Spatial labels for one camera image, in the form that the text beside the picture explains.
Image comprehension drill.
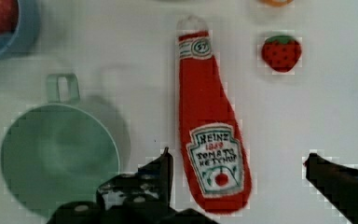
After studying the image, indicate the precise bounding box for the red plush ketchup bottle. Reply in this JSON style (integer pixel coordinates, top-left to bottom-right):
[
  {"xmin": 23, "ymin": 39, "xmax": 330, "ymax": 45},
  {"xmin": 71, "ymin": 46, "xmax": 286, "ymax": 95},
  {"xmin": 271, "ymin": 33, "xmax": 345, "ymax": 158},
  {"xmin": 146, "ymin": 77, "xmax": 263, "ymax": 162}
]
[{"xmin": 177, "ymin": 16, "xmax": 252, "ymax": 215}]

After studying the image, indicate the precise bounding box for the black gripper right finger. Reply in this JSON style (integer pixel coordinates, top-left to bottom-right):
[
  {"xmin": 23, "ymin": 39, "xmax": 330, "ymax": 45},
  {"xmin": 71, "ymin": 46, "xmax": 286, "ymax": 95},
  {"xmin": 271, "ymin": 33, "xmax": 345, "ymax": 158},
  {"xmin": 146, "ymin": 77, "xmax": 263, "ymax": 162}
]
[{"xmin": 303, "ymin": 153, "xmax": 358, "ymax": 224}]

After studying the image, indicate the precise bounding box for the blue bowl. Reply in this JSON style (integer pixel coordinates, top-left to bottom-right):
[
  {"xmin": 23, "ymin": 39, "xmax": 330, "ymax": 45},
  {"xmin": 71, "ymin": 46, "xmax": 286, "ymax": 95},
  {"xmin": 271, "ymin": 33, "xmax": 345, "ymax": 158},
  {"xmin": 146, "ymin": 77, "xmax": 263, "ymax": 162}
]
[{"xmin": 0, "ymin": 0, "xmax": 40, "ymax": 60}]

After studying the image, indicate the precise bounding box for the orange slice toy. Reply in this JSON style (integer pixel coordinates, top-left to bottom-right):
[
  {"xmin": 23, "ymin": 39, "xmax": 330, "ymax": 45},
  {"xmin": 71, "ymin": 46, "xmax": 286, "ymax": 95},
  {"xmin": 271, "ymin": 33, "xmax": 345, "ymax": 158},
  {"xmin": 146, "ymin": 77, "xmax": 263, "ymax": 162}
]
[{"xmin": 258, "ymin": 0, "xmax": 294, "ymax": 7}]

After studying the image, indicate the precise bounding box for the small red strawberry toy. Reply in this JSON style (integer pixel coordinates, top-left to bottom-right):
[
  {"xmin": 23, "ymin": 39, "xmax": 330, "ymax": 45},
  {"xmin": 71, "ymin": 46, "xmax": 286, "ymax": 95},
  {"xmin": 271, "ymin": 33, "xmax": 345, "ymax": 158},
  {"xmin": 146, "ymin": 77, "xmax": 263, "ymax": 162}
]
[{"xmin": 261, "ymin": 35, "xmax": 302, "ymax": 73}]

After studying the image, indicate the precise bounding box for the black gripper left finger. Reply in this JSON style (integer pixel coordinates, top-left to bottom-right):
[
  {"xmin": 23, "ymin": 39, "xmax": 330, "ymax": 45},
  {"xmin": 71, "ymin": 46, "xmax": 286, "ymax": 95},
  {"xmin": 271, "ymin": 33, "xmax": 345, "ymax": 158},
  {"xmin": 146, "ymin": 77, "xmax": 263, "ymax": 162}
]
[{"xmin": 47, "ymin": 148, "xmax": 218, "ymax": 224}]

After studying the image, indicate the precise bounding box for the green mug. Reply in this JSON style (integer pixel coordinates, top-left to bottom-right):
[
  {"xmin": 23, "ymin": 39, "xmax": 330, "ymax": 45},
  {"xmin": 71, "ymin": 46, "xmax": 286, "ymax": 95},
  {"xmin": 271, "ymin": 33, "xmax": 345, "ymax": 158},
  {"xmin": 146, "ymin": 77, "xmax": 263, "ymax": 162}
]
[{"xmin": 0, "ymin": 74, "xmax": 131, "ymax": 218}]

